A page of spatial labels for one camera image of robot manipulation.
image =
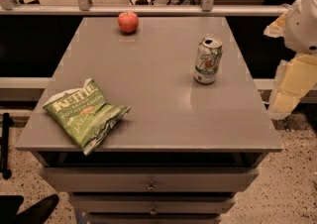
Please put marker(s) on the green Kettle chips bag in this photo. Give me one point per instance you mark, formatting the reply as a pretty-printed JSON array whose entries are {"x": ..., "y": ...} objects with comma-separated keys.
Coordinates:
[{"x": 85, "y": 114}]

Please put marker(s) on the white green 7up can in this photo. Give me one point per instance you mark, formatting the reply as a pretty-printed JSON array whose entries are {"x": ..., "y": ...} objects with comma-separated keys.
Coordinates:
[{"x": 208, "y": 58}]

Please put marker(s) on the red apple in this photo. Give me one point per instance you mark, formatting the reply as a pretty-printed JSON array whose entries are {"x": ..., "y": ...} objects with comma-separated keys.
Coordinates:
[{"x": 128, "y": 22}]

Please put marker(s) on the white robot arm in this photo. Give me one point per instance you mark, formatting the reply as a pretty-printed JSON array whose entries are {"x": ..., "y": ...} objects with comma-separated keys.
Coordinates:
[{"x": 298, "y": 27}]

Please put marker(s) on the black object bottom left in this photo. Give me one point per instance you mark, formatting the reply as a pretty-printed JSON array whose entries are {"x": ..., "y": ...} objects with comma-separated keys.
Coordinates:
[{"x": 39, "y": 213}]

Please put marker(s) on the black stand at left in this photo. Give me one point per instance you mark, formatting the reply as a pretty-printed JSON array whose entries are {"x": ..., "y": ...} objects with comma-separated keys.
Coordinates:
[{"x": 4, "y": 145}]

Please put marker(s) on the grey drawer cabinet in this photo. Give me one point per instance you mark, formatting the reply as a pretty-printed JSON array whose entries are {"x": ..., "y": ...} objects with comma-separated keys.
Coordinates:
[{"x": 174, "y": 120}]

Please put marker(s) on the upper grey drawer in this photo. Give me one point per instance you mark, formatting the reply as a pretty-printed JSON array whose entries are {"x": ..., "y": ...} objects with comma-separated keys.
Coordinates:
[{"x": 149, "y": 179}]

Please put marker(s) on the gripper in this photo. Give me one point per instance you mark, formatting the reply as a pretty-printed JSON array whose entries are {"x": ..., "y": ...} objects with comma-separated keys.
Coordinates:
[{"x": 302, "y": 28}]

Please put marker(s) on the grey drawer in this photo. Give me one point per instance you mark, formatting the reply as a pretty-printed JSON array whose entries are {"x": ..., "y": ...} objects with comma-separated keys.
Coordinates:
[
  {"x": 153, "y": 204},
  {"x": 149, "y": 179}
]

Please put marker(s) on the lower grey drawer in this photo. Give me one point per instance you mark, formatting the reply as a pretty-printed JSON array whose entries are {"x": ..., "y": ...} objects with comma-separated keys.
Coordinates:
[{"x": 153, "y": 204}]

